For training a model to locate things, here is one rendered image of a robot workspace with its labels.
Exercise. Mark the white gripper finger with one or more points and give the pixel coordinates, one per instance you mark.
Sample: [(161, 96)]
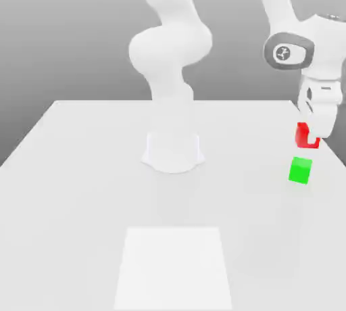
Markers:
[(324, 121)]

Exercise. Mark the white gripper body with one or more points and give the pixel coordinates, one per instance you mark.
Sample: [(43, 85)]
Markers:
[(325, 94)]

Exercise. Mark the small red cube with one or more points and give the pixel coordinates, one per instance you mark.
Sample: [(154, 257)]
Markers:
[(301, 135)]

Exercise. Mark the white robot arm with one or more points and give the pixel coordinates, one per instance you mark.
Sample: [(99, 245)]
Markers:
[(169, 46)]

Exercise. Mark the small green cube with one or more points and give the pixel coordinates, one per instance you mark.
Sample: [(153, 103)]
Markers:
[(299, 171)]

